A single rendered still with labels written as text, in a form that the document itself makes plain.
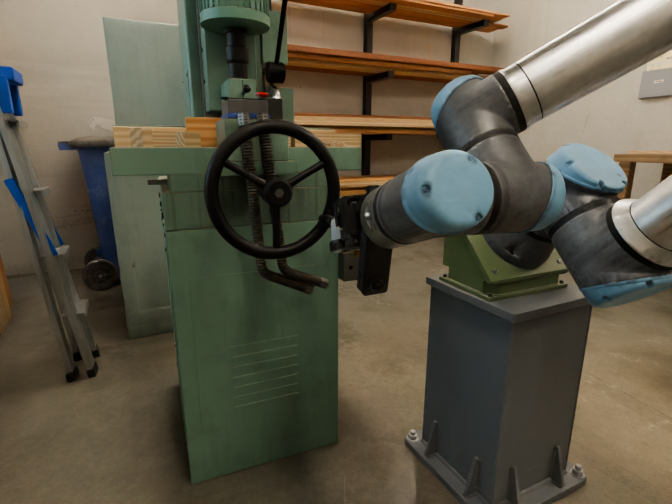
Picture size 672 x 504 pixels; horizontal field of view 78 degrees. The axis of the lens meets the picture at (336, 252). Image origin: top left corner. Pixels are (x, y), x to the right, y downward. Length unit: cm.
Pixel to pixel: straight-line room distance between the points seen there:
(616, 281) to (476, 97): 46
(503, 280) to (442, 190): 62
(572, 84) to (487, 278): 52
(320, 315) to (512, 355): 51
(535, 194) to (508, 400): 66
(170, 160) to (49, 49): 263
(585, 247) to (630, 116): 322
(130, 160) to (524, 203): 80
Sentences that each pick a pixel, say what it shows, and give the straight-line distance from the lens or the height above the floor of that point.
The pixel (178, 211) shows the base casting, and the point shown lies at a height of 76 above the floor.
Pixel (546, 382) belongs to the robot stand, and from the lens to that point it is 120.
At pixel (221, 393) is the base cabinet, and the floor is 26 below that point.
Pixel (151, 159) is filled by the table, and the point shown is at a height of 87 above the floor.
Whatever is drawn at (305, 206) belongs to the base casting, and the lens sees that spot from 110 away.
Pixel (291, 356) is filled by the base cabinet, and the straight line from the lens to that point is 121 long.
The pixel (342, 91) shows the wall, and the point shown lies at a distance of 400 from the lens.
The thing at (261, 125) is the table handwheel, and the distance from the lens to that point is 87.
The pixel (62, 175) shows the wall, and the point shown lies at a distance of 356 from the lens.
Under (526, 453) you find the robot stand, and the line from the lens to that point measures 128.
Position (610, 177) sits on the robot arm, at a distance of 101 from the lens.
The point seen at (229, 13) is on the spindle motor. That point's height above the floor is 121.
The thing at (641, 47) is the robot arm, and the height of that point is 102.
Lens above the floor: 90
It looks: 14 degrees down
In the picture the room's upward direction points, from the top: straight up
